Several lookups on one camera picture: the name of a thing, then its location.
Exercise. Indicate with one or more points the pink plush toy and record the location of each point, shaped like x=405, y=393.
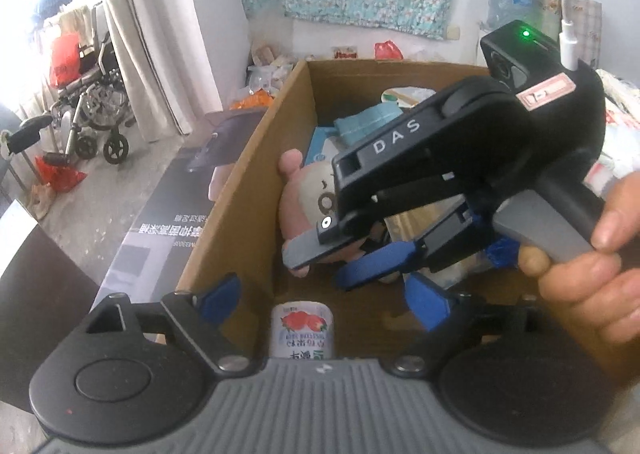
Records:
x=305, y=189

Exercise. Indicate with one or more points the blue hanging cloth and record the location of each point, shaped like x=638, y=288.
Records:
x=55, y=1

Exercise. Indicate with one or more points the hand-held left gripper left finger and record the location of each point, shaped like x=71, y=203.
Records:
x=222, y=299

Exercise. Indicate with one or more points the plaid board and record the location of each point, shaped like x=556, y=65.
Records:
x=587, y=19

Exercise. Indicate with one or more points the large black printed carton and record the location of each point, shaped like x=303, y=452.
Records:
x=165, y=214

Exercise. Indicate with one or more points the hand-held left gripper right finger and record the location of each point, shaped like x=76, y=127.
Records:
x=425, y=301

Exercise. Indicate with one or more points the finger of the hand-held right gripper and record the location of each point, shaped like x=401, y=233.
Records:
x=505, y=254
x=375, y=265

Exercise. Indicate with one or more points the dark brown furniture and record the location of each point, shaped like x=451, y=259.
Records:
x=40, y=314

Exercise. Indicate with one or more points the red plastic bag on floor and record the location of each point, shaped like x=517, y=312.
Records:
x=60, y=176

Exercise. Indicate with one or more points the brown cardboard box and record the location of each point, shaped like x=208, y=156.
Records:
x=260, y=184

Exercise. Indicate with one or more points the blue checked towel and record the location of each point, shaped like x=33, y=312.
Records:
x=365, y=124

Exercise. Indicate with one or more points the white drink carton red fruit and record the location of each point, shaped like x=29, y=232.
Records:
x=302, y=329

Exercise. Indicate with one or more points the black padded seat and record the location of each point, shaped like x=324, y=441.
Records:
x=27, y=131

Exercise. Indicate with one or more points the white wall socket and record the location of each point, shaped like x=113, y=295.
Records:
x=452, y=33

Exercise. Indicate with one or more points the round white green packet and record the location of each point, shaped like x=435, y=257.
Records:
x=405, y=95

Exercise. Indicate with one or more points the folding wheelchair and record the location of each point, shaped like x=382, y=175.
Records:
x=95, y=104

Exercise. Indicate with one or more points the small red plastic bag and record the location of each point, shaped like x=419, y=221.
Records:
x=387, y=50

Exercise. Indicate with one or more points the pile of white packets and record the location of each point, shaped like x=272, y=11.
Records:
x=270, y=74

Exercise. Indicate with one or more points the beige curtain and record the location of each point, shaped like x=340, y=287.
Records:
x=165, y=24

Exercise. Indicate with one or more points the person's right hand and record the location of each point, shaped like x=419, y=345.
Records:
x=610, y=284

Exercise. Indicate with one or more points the blue and white box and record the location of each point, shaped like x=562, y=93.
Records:
x=322, y=144

